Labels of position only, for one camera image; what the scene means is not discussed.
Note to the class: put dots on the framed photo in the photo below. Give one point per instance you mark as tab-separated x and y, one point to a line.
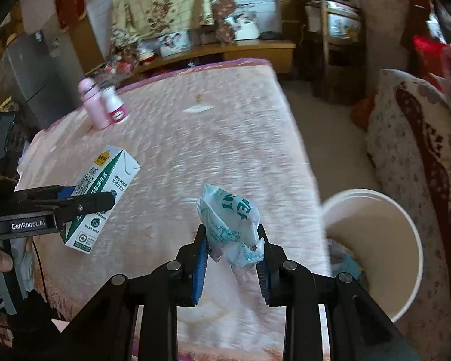
174	43

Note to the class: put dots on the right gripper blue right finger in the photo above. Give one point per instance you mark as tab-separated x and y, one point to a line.
262	267

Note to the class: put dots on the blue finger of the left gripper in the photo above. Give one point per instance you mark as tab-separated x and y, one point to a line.
65	192
76	206

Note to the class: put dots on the white pill bottle pink label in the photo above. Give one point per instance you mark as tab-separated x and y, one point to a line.
114	105

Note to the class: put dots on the red cushion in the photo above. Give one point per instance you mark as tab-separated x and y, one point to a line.
429	55

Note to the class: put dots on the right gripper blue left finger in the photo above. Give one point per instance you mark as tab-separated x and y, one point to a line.
199	264

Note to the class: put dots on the white plastic trash bucket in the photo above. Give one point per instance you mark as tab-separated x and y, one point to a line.
384	239

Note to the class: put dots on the pink water bottle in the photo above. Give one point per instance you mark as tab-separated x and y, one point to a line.
91	97

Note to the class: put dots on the wooden sideboard cabinet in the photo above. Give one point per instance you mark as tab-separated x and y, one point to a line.
279	53

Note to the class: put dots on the teal plastic bag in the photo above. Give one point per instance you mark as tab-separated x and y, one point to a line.
343	260

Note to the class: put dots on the white green plastic wrapper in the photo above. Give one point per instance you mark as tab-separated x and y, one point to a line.
231	224

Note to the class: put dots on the white green milk carton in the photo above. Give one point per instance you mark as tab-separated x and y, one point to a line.
99	191

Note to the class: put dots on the gloved hand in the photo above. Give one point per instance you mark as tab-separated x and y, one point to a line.
25	262

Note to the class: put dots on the floral yellow hanging cloth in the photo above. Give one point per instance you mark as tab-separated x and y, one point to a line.
133	20

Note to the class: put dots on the white kettle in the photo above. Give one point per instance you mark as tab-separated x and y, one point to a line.
243	27

